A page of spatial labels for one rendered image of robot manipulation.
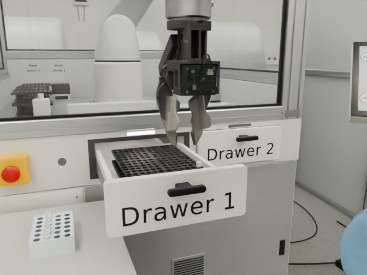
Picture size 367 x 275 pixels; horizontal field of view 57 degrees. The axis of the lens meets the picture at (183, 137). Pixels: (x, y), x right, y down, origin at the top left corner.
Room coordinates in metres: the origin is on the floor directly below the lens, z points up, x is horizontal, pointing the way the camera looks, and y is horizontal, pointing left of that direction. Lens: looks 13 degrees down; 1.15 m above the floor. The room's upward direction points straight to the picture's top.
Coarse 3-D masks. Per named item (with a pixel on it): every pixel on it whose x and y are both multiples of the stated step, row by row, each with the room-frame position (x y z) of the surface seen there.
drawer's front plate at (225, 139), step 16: (240, 128) 1.03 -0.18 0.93; (256, 128) 1.04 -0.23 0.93; (272, 128) 1.06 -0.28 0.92; (208, 144) 0.98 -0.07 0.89; (224, 144) 1.00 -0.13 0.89; (240, 144) 1.02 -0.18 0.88; (256, 144) 1.04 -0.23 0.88; (224, 160) 1.00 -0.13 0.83; (240, 160) 1.02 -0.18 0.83; (256, 160) 1.04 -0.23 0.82
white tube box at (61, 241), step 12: (36, 216) 0.70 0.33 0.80; (60, 216) 0.71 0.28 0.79; (72, 216) 0.69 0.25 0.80; (36, 228) 0.64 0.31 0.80; (60, 228) 0.64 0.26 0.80; (72, 228) 0.64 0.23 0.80; (36, 240) 0.60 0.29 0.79; (48, 240) 0.59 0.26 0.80; (60, 240) 0.60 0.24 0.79; (72, 240) 0.61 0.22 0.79; (36, 252) 0.59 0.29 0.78; (48, 252) 0.59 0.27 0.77; (60, 252) 0.60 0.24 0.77; (72, 252) 0.61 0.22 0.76
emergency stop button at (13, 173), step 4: (4, 168) 0.75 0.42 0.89; (8, 168) 0.75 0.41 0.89; (12, 168) 0.75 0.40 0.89; (16, 168) 0.76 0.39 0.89; (4, 172) 0.74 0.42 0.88; (8, 172) 0.75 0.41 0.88; (12, 172) 0.75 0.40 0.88; (16, 172) 0.75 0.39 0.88; (4, 176) 0.74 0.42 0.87; (8, 176) 0.75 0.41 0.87; (12, 176) 0.75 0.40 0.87; (16, 176) 0.75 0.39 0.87; (4, 180) 0.75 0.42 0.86; (8, 180) 0.75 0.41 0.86; (12, 180) 0.75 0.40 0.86; (16, 180) 0.75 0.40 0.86
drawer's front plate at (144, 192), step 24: (216, 168) 0.64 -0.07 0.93; (240, 168) 0.66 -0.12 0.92; (120, 192) 0.57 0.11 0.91; (144, 192) 0.59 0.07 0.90; (216, 192) 0.64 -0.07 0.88; (240, 192) 0.66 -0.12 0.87; (120, 216) 0.57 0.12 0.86; (168, 216) 0.60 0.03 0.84; (192, 216) 0.62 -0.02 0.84; (216, 216) 0.64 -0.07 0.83
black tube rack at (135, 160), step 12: (120, 156) 0.82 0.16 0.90; (132, 156) 0.82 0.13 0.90; (144, 156) 0.82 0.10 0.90; (156, 156) 0.83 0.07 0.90; (168, 156) 0.82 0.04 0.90; (180, 156) 0.83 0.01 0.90; (120, 168) 0.81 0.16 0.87; (132, 168) 0.73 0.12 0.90; (144, 168) 0.74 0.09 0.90; (156, 168) 0.73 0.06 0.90; (168, 168) 0.73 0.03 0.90
